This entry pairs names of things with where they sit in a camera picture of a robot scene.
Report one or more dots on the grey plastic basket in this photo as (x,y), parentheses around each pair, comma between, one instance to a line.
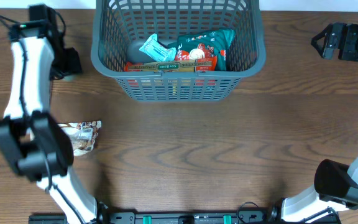
(120,28)

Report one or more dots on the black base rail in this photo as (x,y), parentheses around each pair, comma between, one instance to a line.
(248,215)

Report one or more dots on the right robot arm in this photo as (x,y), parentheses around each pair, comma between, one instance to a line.
(335,187)

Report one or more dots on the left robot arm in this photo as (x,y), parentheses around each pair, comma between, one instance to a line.
(30,139)

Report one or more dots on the light blue wipes packet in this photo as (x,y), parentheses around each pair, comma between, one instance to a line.
(157,51)

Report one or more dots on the red spaghetti pasta pack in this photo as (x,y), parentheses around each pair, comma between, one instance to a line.
(204,64)

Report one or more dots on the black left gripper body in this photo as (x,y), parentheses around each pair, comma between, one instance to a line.
(59,65)

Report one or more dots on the white brown snack pouch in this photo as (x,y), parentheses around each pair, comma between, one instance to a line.
(82,135)

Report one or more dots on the green lid jar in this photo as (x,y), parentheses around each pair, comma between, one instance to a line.
(70,77)

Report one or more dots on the green Nescafe coffee bag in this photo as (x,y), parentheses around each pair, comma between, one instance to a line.
(213,44)

